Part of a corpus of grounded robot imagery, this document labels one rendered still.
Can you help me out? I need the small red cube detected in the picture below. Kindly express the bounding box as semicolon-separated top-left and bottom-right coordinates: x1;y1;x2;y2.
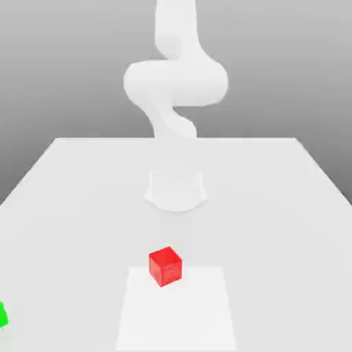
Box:
148;245;183;288

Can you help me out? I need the small green cube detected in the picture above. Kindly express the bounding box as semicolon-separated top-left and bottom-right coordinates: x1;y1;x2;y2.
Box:
0;300;10;329

